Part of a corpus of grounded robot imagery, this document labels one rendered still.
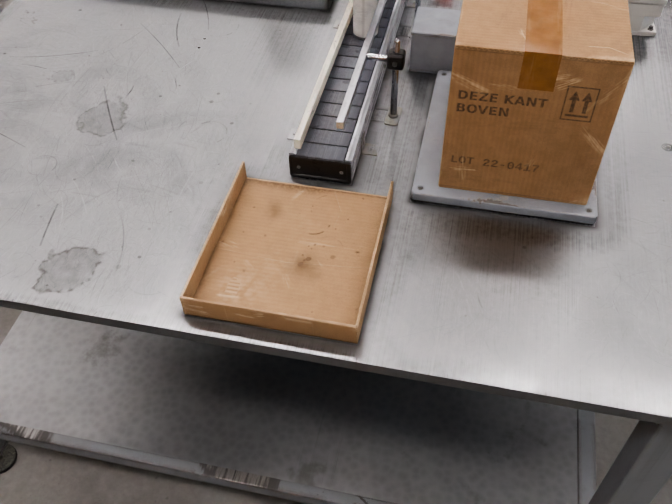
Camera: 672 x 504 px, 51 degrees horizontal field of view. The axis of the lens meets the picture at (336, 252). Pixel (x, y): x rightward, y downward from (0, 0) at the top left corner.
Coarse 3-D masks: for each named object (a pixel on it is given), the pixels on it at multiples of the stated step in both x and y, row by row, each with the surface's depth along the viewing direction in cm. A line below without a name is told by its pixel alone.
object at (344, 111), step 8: (384, 0) 137; (376, 8) 135; (376, 16) 133; (376, 24) 131; (368, 32) 130; (368, 40) 128; (368, 48) 126; (360, 56) 125; (360, 64) 123; (360, 72) 122; (352, 80) 120; (352, 88) 118; (352, 96) 117; (344, 104) 115; (344, 112) 114; (344, 120) 113
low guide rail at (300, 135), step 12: (348, 12) 143; (348, 24) 143; (336, 36) 138; (336, 48) 135; (324, 72) 130; (324, 84) 129; (312, 96) 125; (312, 108) 123; (300, 132) 118; (300, 144) 118
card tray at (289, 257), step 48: (240, 192) 121; (288, 192) 120; (336, 192) 120; (240, 240) 113; (288, 240) 113; (336, 240) 113; (192, 288) 105; (240, 288) 107; (288, 288) 107; (336, 288) 106; (336, 336) 100
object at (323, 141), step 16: (352, 16) 149; (384, 16) 149; (352, 32) 145; (384, 32) 145; (352, 48) 141; (336, 64) 137; (352, 64) 137; (368, 64) 137; (336, 80) 134; (368, 80) 134; (336, 96) 131; (320, 112) 127; (336, 112) 127; (352, 112) 127; (320, 128) 124; (336, 128) 124; (352, 128) 124; (304, 144) 122; (320, 144) 122; (336, 144) 122; (336, 160) 119
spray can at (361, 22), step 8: (360, 0) 137; (368, 0) 136; (376, 0) 137; (360, 8) 138; (368, 8) 138; (360, 16) 139; (368, 16) 139; (360, 24) 140; (368, 24) 140; (360, 32) 142; (376, 32) 143
